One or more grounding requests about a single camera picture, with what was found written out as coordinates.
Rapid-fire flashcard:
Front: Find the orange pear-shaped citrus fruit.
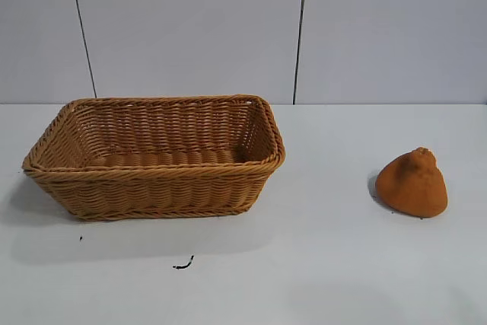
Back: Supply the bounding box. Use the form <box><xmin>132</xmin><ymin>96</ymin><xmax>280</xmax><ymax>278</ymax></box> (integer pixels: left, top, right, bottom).
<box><xmin>374</xmin><ymin>146</ymin><xmax>449</xmax><ymax>221</ymax></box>

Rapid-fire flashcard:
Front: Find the brown woven wicker basket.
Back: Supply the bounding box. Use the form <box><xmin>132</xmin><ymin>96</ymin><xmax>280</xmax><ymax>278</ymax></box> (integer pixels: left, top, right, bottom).
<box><xmin>21</xmin><ymin>93</ymin><xmax>286</xmax><ymax>222</ymax></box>

